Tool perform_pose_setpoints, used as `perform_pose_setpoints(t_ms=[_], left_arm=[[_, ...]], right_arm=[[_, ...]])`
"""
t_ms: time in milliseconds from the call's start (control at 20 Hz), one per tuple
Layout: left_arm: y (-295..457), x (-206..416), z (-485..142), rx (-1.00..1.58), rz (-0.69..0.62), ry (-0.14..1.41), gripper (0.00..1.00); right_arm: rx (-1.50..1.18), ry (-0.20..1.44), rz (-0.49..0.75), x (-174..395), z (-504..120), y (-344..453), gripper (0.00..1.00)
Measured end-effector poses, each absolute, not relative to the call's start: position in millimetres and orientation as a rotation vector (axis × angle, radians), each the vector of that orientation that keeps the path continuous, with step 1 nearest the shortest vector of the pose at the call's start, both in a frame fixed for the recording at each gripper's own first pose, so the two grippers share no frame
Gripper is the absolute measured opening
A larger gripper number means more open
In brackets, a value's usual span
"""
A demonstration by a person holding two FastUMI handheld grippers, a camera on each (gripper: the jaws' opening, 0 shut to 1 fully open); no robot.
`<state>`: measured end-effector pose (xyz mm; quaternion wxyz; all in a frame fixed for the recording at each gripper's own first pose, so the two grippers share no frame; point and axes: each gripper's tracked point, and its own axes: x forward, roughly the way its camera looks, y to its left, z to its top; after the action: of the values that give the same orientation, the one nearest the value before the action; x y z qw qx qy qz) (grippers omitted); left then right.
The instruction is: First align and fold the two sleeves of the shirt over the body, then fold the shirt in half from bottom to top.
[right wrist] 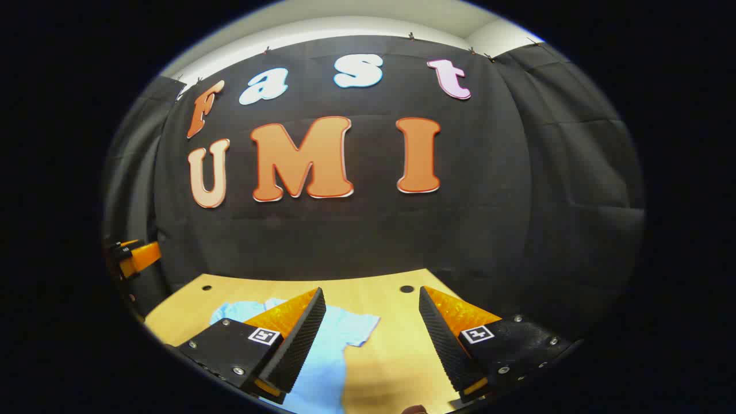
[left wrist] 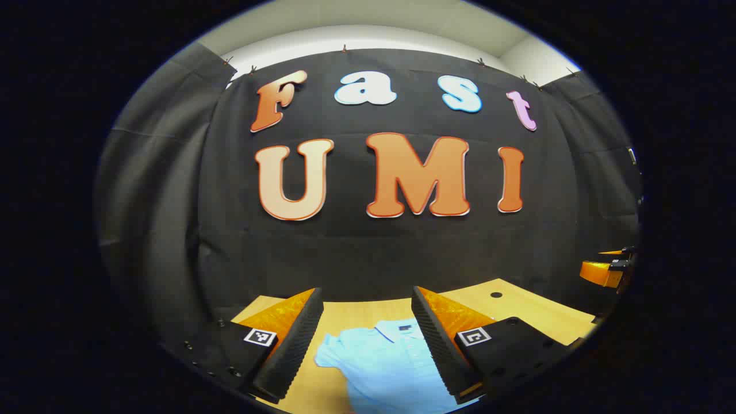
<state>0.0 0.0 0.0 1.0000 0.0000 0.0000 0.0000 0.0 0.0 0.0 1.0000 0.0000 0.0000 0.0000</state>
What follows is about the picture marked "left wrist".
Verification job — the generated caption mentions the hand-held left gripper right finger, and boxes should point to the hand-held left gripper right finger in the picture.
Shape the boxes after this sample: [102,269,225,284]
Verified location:
[411,285,582,405]

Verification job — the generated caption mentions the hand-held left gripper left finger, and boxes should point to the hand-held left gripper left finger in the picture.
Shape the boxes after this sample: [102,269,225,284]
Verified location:
[166,287,324,404]

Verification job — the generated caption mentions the light blue T-shirt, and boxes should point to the light blue T-shirt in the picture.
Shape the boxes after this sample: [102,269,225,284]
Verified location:
[314,318,479,414]

